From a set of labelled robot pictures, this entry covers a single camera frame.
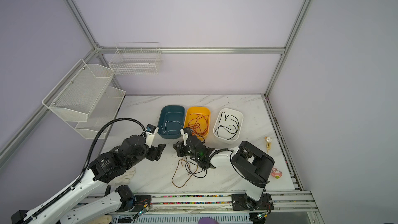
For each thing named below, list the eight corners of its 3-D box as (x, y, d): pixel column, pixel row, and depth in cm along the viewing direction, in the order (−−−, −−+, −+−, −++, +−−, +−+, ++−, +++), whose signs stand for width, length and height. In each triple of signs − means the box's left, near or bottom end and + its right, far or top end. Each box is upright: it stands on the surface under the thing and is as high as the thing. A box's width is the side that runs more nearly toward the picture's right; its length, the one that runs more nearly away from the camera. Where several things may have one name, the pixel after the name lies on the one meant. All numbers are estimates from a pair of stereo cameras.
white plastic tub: (209, 141, 98) (210, 136, 93) (217, 111, 113) (217, 106, 108) (238, 147, 95) (240, 142, 90) (241, 116, 110) (243, 111, 106)
